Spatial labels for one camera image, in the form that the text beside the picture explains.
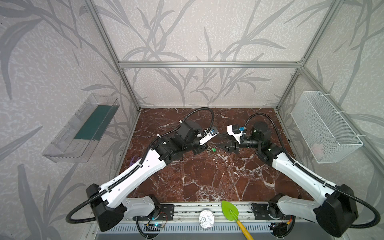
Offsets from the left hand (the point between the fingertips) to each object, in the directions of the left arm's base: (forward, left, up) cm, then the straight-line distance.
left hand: (207, 134), depth 70 cm
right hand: (-1, -5, +1) cm, 5 cm away
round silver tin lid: (-32, 0, -22) cm, 39 cm away
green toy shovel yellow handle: (-29, -12, -26) cm, 41 cm away
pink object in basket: (-4, -54, -6) cm, 55 cm away
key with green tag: (+7, -5, -29) cm, 30 cm away
